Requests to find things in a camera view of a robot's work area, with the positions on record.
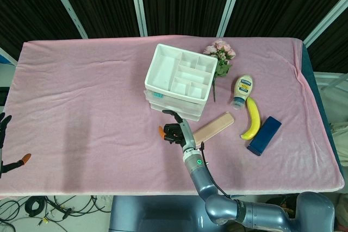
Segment dark blue box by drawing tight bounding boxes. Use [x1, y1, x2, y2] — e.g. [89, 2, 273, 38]
[246, 116, 282, 156]

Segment pink artificial flower bouquet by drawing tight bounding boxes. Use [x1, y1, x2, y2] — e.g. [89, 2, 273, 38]
[203, 39, 237, 103]

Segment clear drawer with binder clip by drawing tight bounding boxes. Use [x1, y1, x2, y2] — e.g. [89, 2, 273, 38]
[143, 88, 209, 107]

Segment black floor cables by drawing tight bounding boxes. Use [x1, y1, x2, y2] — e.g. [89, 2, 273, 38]
[0, 195, 114, 227]

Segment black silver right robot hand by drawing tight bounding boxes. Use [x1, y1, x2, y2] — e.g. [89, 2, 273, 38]
[158, 109, 197, 152]

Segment white drawer organizer box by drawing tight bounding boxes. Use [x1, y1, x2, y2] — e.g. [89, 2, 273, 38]
[143, 43, 219, 122]

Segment clear drawer with round part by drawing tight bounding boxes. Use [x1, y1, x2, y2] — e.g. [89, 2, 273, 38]
[146, 101, 206, 115]

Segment mayonnaise squeeze bottle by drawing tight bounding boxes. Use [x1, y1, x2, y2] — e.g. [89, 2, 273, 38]
[230, 76, 255, 110]

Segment pink fleece table cloth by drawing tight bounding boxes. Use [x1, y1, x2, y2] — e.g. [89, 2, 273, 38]
[0, 35, 345, 197]

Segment yellow banana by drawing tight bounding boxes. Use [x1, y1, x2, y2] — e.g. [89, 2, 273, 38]
[239, 97, 261, 141]

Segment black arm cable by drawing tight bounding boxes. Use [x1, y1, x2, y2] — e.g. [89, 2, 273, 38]
[199, 141, 241, 203]

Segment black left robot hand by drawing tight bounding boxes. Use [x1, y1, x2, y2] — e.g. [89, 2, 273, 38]
[0, 112, 32, 180]

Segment blue-grey robot torso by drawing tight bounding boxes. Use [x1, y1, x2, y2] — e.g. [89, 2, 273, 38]
[108, 195, 226, 232]

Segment empty clear drawer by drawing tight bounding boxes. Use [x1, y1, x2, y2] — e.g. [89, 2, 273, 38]
[149, 106, 203, 122]

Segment white partition post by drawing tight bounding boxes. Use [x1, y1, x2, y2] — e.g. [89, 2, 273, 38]
[127, 0, 148, 37]
[216, 0, 247, 39]
[303, 0, 348, 49]
[43, 0, 88, 39]

